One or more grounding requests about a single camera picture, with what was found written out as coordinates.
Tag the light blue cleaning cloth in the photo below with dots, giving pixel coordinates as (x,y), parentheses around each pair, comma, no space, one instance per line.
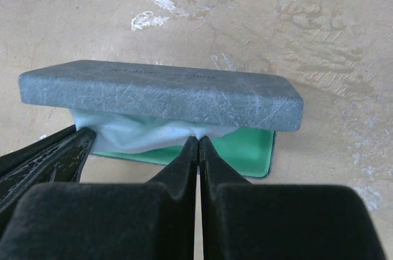
(128,134)

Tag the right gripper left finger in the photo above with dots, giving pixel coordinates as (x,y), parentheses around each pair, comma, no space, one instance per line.
(152,220)

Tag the grey glasses case green lining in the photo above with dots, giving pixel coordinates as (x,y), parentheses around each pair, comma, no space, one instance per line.
(259,105)

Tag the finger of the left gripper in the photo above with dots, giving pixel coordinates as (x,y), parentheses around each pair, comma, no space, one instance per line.
(16,158)
(61,162)

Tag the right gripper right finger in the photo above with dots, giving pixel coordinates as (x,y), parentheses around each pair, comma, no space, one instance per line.
(242,220)

